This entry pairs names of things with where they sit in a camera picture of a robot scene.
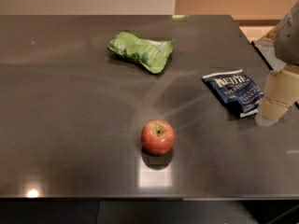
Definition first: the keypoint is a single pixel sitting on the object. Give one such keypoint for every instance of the green chip bag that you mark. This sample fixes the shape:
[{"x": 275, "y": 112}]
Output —
[{"x": 153, "y": 55}]

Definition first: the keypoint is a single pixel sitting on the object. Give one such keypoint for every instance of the blue Kettle chip bag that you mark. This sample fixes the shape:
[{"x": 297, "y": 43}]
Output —
[{"x": 236, "y": 91}]

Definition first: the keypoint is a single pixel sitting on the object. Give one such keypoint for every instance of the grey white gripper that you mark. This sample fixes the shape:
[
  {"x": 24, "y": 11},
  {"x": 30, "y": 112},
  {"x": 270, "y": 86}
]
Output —
[{"x": 288, "y": 42}]

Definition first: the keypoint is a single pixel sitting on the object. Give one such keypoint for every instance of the red apple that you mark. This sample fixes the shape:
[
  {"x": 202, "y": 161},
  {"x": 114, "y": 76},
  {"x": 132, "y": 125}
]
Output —
[{"x": 157, "y": 137}]

